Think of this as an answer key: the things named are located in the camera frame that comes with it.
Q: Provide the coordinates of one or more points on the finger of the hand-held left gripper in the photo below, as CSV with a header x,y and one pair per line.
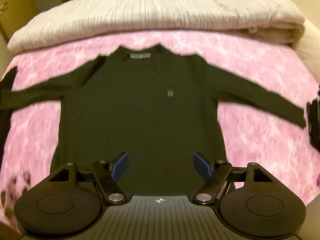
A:
x,y
8,78

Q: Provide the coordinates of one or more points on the dark object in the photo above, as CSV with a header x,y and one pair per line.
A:
x,y
313,122

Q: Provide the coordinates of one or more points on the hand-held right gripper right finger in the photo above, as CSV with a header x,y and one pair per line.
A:
x,y
201,166

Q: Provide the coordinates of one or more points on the black long-sleeve sweater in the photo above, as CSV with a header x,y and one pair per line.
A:
x,y
140,110

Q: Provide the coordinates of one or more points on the pink floral bed sheet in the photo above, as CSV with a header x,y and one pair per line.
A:
x,y
250,65

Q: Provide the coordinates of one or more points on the white ribbed quilt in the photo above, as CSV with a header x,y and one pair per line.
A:
x,y
140,10

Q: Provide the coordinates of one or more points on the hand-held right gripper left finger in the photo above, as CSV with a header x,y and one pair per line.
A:
x,y
121,166

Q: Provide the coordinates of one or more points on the cream wardrobe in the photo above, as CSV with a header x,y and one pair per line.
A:
x,y
22,0

